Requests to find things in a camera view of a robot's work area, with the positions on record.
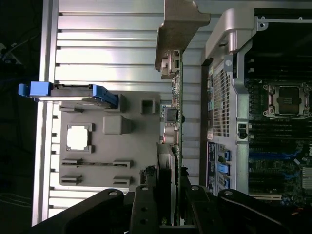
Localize grey parts rack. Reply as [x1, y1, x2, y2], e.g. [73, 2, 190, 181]
[58, 93, 162, 189]

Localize RAM stick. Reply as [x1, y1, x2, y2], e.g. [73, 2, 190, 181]
[62, 160, 130, 168]

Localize white expansion slot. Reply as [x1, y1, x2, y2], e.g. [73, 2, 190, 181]
[248, 194, 281, 200]

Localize green motherboard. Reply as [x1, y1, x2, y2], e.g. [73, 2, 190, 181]
[244, 77, 312, 208]

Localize blue expansion slot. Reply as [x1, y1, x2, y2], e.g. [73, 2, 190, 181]
[248, 148, 303, 160]

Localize silver CPU chip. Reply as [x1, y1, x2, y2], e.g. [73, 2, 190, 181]
[66, 126, 89, 150]

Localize silver chipset heatsink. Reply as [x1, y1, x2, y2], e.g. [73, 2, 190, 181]
[301, 166, 312, 190]

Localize disk in blue carrier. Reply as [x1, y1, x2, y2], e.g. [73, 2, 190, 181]
[19, 82, 119, 110]

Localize CPU socket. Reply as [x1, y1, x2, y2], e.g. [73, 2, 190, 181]
[267, 82, 312, 120]

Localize open grey PC case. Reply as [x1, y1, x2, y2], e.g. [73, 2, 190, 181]
[199, 7, 312, 216]

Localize background cables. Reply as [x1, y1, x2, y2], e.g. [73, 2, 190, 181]
[0, 34, 37, 66]

